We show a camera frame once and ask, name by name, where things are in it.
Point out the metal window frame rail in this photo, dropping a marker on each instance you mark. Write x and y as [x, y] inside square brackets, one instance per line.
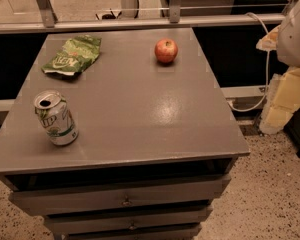
[26, 16]

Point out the bottom grey drawer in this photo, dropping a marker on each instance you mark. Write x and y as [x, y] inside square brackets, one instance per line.
[171, 232]

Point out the top grey drawer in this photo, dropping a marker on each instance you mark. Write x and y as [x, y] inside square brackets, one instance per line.
[120, 195]

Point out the green chip bag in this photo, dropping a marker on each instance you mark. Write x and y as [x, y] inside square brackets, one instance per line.
[75, 56]

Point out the grey drawer cabinet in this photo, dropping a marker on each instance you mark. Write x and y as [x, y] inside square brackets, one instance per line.
[138, 120]

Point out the middle grey drawer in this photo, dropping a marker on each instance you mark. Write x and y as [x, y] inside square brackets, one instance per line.
[129, 220]

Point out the grey drawer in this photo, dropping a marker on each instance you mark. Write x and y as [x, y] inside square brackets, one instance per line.
[129, 220]
[171, 232]
[120, 195]

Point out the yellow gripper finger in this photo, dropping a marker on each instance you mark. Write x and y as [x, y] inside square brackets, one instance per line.
[268, 42]
[282, 101]

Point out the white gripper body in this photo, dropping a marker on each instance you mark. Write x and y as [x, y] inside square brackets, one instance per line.
[295, 37]

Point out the red apple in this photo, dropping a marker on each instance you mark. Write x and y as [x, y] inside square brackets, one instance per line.
[166, 50]

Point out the green white 7up can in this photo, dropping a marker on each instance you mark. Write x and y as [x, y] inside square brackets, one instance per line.
[55, 117]

